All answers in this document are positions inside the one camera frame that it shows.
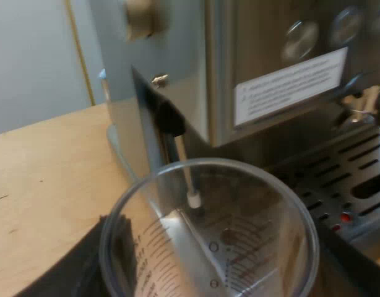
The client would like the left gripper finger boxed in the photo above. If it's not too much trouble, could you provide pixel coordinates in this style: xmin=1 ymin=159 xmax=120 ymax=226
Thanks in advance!
xmin=19 ymin=213 xmax=138 ymax=297

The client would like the yellow cable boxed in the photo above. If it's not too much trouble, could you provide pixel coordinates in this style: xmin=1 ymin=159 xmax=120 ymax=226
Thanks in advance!
xmin=64 ymin=0 xmax=97 ymax=106

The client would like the steel espresso machine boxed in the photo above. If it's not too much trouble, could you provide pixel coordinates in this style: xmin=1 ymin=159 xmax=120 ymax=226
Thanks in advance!
xmin=96 ymin=0 xmax=380 ymax=281

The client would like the clear measuring glass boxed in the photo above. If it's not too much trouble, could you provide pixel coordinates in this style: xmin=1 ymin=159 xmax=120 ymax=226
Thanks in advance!
xmin=98 ymin=157 xmax=321 ymax=297

